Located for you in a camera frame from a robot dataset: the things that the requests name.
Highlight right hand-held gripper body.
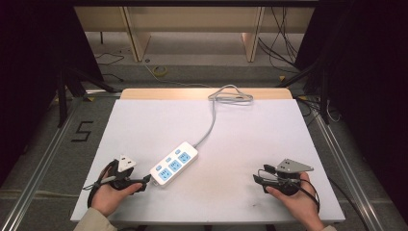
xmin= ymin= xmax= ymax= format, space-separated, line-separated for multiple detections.
xmin=265 ymin=158 xmax=315 ymax=197

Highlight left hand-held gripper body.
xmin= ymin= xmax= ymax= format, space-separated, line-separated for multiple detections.
xmin=108 ymin=154 xmax=143 ymax=192

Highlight white power strip blue sockets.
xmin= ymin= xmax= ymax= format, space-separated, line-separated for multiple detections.
xmin=149 ymin=141 xmax=199 ymax=189

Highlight person's left hand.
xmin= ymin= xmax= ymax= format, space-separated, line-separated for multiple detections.
xmin=90 ymin=166 xmax=144 ymax=218

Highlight person's right hand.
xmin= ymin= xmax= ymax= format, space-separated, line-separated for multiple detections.
xmin=265 ymin=171 xmax=325 ymax=231

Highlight white board mat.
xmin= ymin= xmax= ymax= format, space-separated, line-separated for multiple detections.
xmin=69 ymin=98 xmax=346 ymax=224

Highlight black metal stand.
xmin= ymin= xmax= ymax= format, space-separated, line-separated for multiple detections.
xmin=56 ymin=65 xmax=120 ymax=129
xmin=274 ymin=59 xmax=332 ymax=125

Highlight light wooden table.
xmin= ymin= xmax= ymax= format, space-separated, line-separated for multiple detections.
xmin=119 ymin=88 xmax=293 ymax=101

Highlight yellow tape roll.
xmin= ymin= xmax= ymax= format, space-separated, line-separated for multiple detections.
xmin=152 ymin=65 xmax=168 ymax=78

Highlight black curtain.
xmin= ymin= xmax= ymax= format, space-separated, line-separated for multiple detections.
xmin=293 ymin=0 xmax=408 ymax=225
xmin=0 ymin=0 xmax=104 ymax=189

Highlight beige wooden shelf unit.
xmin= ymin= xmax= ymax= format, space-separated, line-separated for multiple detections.
xmin=73 ymin=6 xmax=316 ymax=64

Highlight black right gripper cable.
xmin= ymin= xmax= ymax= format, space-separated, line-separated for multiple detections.
xmin=298 ymin=178 xmax=321 ymax=214

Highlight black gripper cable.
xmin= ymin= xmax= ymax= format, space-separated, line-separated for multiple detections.
xmin=82 ymin=159 xmax=118 ymax=209
xmin=298 ymin=178 xmax=321 ymax=214

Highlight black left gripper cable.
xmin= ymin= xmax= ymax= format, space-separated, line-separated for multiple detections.
xmin=82 ymin=159 xmax=118 ymax=209

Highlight aluminium floor rail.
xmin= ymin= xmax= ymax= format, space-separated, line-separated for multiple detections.
xmin=312 ymin=110 xmax=388 ymax=231
xmin=0 ymin=91 xmax=87 ymax=231

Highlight grey power strip cable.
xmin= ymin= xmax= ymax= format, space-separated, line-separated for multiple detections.
xmin=192 ymin=84 xmax=255 ymax=149

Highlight white floor cable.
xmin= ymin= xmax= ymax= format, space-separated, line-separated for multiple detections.
xmin=141 ymin=60 xmax=214 ymax=89

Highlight thin black floor cable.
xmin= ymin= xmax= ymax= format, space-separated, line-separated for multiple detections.
xmin=93 ymin=52 xmax=126 ymax=84

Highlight bundle of black floor cables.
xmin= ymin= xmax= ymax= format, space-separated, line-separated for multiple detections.
xmin=257 ymin=7 xmax=300 ymax=71

